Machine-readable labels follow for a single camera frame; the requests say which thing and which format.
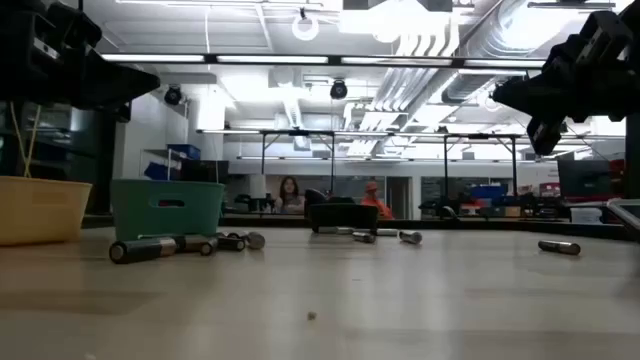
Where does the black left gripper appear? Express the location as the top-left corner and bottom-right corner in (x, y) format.
(0, 0), (161, 124)

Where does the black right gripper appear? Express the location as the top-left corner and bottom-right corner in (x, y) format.
(492, 0), (640, 156)

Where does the green plastic bin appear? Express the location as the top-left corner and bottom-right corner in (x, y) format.
(110, 178), (226, 241)

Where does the grey cylindrical battery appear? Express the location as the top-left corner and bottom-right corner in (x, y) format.
(537, 240), (582, 257)

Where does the yellow plastic bin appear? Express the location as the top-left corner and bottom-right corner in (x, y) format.
(0, 175), (94, 247)

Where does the black monitor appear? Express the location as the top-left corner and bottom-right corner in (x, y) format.
(557, 158), (612, 199)

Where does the person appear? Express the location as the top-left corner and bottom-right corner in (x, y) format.
(360, 181), (396, 221)
(273, 175), (307, 215)

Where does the black overhead light bar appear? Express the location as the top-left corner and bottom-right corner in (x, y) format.
(99, 53), (547, 69)

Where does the black tray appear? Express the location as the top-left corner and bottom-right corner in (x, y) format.
(307, 202), (380, 234)

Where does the yellow cable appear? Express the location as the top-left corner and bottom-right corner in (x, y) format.
(9, 102), (42, 179)

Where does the white ring light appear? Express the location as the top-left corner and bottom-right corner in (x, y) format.
(291, 14), (321, 43)

